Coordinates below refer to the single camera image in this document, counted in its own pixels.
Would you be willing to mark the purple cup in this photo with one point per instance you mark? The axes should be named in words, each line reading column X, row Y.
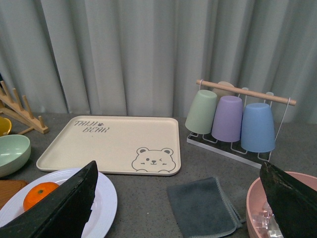
column 228, row 119

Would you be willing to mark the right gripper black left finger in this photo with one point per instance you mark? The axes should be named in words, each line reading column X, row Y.
column 61, row 214

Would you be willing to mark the brown wooden cutting board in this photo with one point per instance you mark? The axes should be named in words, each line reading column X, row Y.
column 8, row 188

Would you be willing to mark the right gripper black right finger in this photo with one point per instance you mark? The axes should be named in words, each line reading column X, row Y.
column 294, row 204

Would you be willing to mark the grey folded cloth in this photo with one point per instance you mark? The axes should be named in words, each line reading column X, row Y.
column 202, row 209

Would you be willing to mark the light green bowl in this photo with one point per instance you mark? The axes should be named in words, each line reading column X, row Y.
column 15, row 151

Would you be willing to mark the beige bear serving tray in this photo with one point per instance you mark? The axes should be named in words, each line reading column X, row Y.
column 119, row 145

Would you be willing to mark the white wire cup rack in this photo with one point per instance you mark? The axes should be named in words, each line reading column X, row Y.
column 234, row 150

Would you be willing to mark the blue cup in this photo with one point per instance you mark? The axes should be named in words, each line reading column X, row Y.
column 257, row 133

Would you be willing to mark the clear ice cubes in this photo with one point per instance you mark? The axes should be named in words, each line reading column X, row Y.
column 265, row 223

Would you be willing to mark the yellow mug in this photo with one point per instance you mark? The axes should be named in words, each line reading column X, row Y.
column 5, row 126

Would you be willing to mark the lavender ridged deep plate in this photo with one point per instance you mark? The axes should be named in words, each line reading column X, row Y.
column 103, row 209

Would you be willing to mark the orange mandarin fruit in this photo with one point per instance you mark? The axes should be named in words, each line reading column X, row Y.
column 37, row 193

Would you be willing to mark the beige cup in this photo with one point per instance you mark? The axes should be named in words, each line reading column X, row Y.
column 220, row 93

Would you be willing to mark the wooden dish drying rack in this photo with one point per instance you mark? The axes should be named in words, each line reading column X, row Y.
column 20, row 112

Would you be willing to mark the pink bowl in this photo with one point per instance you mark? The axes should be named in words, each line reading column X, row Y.
column 256, row 198

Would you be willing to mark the light green cup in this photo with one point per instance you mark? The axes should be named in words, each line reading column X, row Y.
column 201, row 113

